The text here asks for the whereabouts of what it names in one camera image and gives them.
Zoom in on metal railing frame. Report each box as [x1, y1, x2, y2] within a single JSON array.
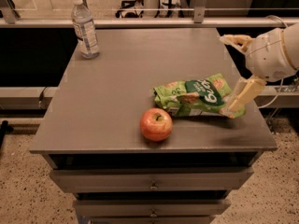
[[0, 0, 299, 29]]

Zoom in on red apple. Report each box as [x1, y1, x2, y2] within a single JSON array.
[[139, 108, 173, 142]]

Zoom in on black office chair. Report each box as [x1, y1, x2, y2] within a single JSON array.
[[115, 0, 143, 19]]

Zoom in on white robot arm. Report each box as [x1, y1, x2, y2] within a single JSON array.
[[220, 23, 299, 112]]

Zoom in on clear plastic water bottle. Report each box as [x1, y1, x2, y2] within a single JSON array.
[[71, 0, 100, 59]]

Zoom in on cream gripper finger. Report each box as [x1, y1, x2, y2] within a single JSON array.
[[226, 75, 266, 112], [220, 35, 253, 54]]

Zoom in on grey drawer cabinet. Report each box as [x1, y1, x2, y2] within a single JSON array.
[[29, 27, 279, 224]]

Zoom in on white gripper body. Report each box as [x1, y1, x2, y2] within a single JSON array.
[[246, 27, 297, 82]]

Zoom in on green rice chip bag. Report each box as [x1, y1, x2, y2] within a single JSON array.
[[153, 74, 246, 119]]

